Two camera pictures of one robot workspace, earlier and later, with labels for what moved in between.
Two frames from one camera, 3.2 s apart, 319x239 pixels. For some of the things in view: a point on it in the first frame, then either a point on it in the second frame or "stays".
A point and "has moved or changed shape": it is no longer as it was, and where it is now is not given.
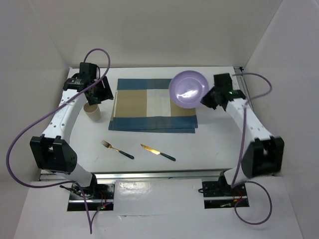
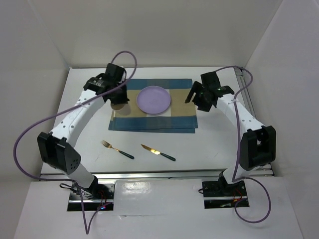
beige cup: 92,112 has moved or changed shape
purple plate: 187,88 → 153,99
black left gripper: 105,94 → 122,99
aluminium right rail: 240,76 stays
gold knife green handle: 158,152 stays
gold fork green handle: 109,146 stays
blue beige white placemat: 145,105 stays
